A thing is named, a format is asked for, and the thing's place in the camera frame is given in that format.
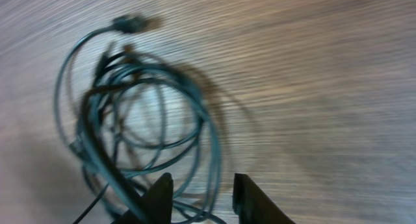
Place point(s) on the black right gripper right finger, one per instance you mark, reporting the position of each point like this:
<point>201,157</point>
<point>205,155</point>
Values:
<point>253,206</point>

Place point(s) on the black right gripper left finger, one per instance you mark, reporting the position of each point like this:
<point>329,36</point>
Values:
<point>158,201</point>

